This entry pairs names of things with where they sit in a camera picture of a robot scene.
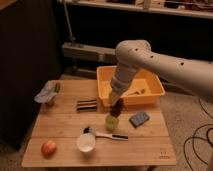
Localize dark grape bunch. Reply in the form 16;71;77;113
110;99;124;117

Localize red apple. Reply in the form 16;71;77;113
41;140;56;157

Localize crumpled white cloth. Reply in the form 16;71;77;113
34;81;57;103

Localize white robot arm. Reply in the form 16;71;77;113
109;40;213;106

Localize blue sponge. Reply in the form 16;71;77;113
129;112;150;128

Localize green plastic cup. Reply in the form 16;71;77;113
105;115;119;131

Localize metal shelf rail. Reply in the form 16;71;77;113
61;42;213;79

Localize black striped block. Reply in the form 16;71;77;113
76;99;97;111

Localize green pepper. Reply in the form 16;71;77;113
54;83;60;93

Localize orange plastic bin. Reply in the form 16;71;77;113
97;66;165;107

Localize black floor cables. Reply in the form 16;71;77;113
183;98;213;171

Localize white utensil in bin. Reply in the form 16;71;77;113
126;89;146;96

